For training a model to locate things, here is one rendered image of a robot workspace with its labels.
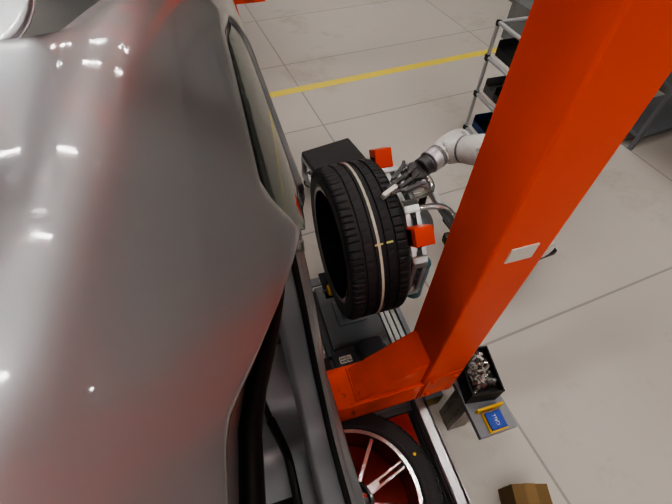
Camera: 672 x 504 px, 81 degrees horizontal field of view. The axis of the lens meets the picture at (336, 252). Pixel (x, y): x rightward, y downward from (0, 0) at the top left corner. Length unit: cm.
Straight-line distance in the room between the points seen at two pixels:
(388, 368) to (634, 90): 111
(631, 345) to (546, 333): 49
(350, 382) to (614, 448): 153
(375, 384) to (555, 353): 143
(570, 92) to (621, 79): 7
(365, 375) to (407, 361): 18
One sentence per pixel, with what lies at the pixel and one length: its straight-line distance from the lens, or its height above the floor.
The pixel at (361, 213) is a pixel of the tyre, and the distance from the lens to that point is 140.
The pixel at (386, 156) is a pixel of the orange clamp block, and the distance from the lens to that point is 167.
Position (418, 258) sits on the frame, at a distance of 153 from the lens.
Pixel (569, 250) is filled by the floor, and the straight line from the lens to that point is 323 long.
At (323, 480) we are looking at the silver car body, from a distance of 123.
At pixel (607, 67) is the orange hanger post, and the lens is 70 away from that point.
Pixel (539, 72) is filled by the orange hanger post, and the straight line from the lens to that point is 75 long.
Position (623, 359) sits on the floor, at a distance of 290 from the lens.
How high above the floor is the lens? 217
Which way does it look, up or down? 52 degrees down
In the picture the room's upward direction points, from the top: 1 degrees clockwise
